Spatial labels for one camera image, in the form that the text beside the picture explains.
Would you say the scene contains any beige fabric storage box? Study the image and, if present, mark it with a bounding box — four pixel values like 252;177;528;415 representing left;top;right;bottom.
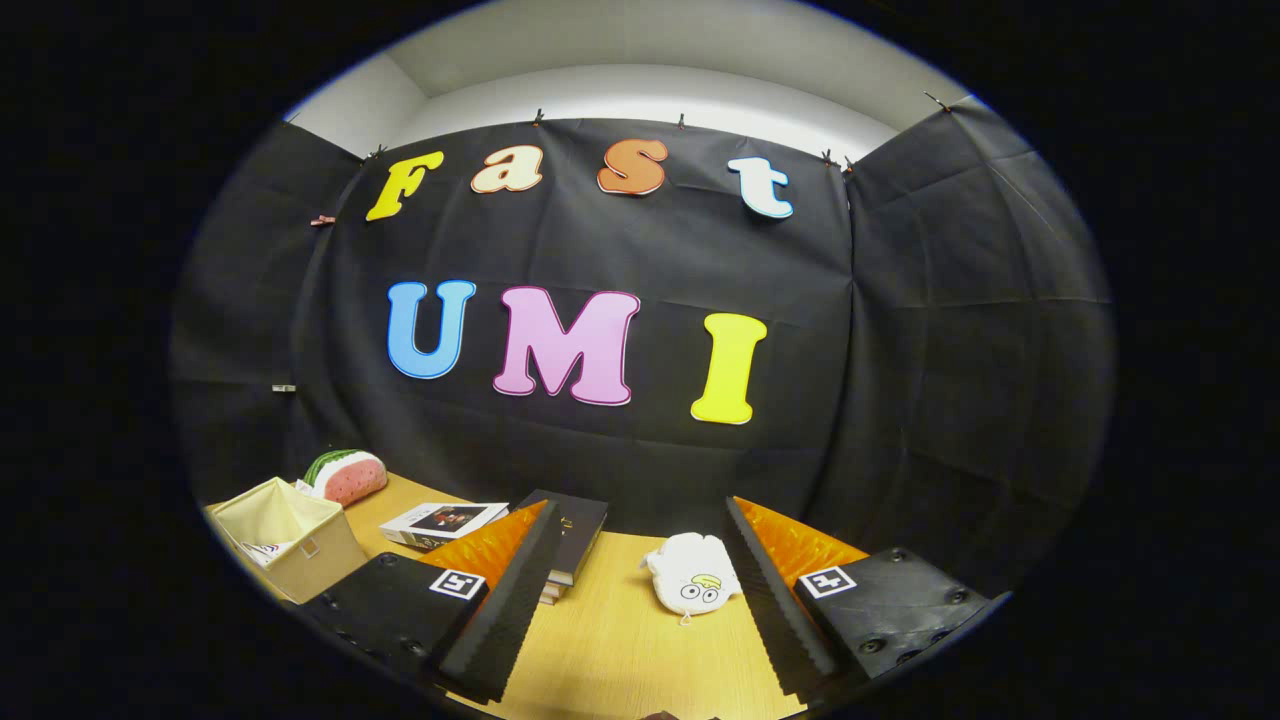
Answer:
208;477;369;604

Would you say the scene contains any white plush toy with eyes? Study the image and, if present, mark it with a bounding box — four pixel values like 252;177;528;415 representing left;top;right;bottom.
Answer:
641;532;743;627

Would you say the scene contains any black backdrop cloth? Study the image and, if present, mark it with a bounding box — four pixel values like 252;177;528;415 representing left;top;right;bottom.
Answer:
170;95;1118;601

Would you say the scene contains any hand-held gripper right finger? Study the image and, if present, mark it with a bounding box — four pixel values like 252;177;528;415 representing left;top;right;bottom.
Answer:
722;496;1006;701

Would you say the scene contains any white portrait cover book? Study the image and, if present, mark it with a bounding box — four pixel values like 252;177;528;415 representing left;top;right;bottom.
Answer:
379;501;510;552

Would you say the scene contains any row of small black clips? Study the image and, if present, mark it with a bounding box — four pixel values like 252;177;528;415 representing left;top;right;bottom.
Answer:
365;92;951;173

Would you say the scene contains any black cover book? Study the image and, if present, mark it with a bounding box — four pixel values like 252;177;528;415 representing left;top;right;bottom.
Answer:
515;489;610;587

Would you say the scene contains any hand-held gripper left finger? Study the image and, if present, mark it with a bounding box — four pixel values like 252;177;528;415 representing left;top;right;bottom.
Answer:
300;498;563;706

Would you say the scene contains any watermelon slice plush toy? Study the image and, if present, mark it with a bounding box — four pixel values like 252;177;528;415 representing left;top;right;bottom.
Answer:
303;449;389;508

